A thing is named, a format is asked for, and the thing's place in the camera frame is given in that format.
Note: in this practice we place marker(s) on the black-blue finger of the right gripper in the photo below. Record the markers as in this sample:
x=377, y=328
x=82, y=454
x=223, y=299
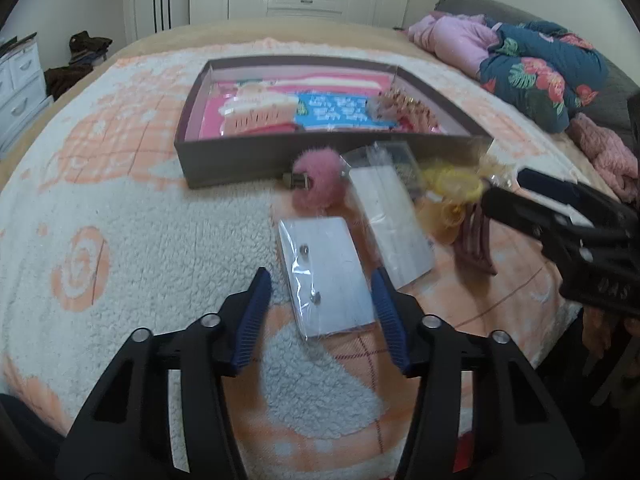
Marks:
x=591, y=203
x=535, y=220

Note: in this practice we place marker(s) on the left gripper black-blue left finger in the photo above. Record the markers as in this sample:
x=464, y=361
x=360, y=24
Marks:
x=158, y=410

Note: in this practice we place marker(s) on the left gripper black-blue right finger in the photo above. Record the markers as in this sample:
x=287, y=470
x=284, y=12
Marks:
x=481, y=411

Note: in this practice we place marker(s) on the dark red hair comb clip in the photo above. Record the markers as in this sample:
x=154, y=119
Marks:
x=472, y=245

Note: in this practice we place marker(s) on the clear bag white card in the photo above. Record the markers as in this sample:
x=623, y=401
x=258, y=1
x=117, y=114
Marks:
x=404, y=250

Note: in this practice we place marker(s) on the spotted translucent hair claw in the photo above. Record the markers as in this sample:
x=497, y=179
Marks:
x=409, y=114

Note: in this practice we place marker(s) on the white earring card packet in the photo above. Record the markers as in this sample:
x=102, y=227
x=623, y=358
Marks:
x=329, y=292

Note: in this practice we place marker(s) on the pink fluffy pom-pom clip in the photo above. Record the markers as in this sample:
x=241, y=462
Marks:
x=316, y=180

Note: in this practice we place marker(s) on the white plastic hair claw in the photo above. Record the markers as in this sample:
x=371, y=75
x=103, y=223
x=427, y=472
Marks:
x=254, y=108

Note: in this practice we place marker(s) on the small clear jewelry bag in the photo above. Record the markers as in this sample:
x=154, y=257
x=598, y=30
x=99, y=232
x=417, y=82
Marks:
x=389, y=153

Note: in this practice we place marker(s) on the pink knitted garment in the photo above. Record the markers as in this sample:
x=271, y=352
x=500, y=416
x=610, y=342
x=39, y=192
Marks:
x=608, y=155

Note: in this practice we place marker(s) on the grey headboard pillow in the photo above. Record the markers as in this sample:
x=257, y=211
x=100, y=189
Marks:
x=609, y=110

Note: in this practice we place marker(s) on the blue floral quilt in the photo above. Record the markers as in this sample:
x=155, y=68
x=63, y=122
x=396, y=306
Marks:
x=544, y=70

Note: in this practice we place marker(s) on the pink quilted jacket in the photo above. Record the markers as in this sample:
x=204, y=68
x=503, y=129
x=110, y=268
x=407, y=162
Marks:
x=461, y=41

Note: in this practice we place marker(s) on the orange white fleece blanket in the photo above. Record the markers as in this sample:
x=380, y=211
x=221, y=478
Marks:
x=100, y=235

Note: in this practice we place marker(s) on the beige bed cover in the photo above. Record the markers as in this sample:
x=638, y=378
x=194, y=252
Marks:
x=250, y=32

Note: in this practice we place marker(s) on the white drawer cabinet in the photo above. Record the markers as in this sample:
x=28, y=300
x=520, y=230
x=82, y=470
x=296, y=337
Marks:
x=24, y=93

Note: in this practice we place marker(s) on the dark clothes pile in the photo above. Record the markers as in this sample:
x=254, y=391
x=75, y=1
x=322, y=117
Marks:
x=85, y=51

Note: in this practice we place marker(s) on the white door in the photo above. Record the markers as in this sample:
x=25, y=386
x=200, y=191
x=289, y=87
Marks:
x=144, y=18

